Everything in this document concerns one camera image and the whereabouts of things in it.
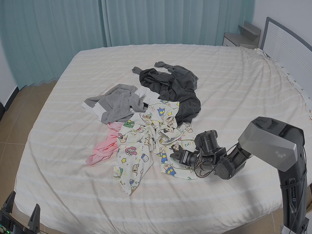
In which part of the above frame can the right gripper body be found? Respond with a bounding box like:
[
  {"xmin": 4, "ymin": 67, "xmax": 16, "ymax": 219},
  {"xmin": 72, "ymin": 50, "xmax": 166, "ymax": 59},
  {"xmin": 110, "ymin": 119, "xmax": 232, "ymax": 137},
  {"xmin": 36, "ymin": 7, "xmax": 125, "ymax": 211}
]
[{"xmin": 180, "ymin": 150, "xmax": 199, "ymax": 168}]

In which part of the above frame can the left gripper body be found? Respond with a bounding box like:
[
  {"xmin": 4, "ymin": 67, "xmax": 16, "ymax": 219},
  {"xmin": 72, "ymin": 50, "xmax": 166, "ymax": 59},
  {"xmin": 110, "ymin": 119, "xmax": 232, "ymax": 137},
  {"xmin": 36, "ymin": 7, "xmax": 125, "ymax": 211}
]
[{"xmin": 0, "ymin": 210, "xmax": 39, "ymax": 234}]

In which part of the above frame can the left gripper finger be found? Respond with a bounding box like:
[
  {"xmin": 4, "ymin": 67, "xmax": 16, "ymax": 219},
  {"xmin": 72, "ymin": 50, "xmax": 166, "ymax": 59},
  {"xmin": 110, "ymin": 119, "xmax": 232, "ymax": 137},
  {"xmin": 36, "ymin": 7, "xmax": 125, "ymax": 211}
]
[
  {"xmin": 27, "ymin": 203, "xmax": 41, "ymax": 233},
  {"xmin": 2, "ymin": 191, "xmax": 16, "ymax": 214}
]

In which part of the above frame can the white printed pyjama top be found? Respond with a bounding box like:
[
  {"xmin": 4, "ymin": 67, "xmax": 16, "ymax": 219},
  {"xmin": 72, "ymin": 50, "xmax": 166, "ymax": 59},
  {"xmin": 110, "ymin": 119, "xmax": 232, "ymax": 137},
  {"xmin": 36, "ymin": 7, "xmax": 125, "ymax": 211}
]
[{"xmin": 113, "ymin": 98, "xmax": 199, "ymax": 196}]

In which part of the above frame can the black shirt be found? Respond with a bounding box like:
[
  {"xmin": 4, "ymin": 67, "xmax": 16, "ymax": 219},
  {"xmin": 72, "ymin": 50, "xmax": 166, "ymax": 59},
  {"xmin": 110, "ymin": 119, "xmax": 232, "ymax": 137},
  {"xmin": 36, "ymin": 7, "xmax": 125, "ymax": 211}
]
[{"xmin": 139, "ymin": 68, "xmax": 201, "ymax": 127}]

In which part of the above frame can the bed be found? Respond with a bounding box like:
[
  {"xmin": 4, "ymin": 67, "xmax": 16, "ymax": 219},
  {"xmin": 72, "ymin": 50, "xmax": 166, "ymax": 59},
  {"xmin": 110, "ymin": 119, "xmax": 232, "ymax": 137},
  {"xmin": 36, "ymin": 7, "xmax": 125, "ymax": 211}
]
[{"xmin": 13, "ymin": 17, "xmax": 312, "ymax": 231}]

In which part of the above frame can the pink garment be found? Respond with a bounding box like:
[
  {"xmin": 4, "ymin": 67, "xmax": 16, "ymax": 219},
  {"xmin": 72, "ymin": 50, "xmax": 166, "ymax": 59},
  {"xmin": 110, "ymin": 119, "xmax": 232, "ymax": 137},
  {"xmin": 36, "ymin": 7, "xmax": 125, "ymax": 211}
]
[{"xmin": 86, "ymin": 121, "xmax": 122, "ymax": 166}]

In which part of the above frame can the grey and white garment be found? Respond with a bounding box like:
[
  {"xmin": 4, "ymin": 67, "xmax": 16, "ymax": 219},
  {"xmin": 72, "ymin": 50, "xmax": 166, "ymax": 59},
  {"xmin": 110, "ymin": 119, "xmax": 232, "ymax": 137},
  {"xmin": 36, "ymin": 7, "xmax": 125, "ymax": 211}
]
[{"xmin": 82, "ymin": 84, "xmax": 160, "ymax": 124}]

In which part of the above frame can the dark grey garment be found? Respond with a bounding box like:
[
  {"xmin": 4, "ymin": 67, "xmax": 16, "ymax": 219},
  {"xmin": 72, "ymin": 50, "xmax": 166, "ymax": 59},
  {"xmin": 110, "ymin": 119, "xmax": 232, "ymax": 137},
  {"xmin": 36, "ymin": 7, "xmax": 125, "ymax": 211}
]
[{"xmin": 132, "ymin": 61, "xmax": 198, "ymax": 90}]

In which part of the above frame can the white printed pillow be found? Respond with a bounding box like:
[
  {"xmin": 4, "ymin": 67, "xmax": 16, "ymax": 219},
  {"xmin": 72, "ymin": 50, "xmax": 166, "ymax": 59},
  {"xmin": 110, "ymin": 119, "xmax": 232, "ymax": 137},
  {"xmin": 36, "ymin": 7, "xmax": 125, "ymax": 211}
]
[{"xmin": 255, "ymin": 47, "xmax": 312, "ymax": 121}]

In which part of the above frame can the grey bedside table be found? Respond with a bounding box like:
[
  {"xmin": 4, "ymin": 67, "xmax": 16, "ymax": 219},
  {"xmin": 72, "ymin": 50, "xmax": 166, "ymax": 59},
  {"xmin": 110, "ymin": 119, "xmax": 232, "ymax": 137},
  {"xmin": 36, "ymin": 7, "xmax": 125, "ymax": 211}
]
[{"xmin": 223, "ymin": 21, "xmax": 262, "ymax": 49}]

